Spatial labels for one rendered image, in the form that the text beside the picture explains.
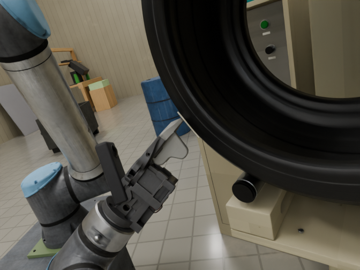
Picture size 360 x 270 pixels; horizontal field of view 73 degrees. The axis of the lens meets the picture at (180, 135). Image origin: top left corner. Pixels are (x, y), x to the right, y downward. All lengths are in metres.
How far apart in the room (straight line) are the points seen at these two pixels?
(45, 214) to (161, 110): 2.72
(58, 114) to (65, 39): 10.11
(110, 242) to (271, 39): 0.95
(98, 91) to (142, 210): 7.99
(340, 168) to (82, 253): 0.41
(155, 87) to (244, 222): 3.08
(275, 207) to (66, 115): 0.55
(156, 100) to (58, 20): 7.85
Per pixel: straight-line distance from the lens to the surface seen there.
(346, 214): 0.57
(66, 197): 0.98
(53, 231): 1.05
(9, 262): 1.21
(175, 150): 0.43
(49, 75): 0.66
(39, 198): 0.99
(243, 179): 0.46
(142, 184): 0.43
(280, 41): 1.12
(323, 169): 0.36
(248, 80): 0.65
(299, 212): 0.57
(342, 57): 0.71
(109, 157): 0.46
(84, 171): 0.90
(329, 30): 0.71
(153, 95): 3.51
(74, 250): 0.49
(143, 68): 9.69
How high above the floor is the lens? 1.16
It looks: 18 degrees down
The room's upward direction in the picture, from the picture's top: 15 degrees counter-clockwise
